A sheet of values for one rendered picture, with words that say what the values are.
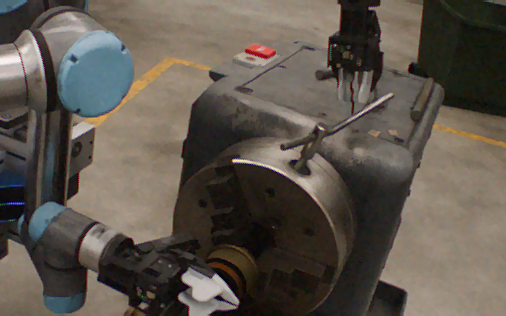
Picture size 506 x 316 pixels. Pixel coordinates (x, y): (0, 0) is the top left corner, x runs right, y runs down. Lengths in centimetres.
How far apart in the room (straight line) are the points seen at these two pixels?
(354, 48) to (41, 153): 54
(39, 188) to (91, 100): 29
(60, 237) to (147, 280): 17
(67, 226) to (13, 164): 34
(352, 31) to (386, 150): 24
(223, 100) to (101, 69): 40
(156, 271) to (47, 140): 30
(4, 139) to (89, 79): 49
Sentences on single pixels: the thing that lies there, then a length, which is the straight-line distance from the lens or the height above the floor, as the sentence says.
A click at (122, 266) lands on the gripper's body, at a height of 110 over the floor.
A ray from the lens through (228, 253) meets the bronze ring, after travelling 94.
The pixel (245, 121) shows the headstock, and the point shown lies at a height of 122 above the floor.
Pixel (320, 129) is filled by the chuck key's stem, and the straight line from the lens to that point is 95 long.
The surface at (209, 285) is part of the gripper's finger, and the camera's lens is 91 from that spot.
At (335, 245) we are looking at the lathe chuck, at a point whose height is 114.
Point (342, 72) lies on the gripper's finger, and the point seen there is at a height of 138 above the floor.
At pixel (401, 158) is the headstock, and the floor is 125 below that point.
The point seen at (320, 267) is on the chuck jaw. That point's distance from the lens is 100.
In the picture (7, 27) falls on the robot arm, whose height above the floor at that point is 131.
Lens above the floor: 167
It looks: 27 degrees down
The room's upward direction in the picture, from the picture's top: 11 degrees clockwise
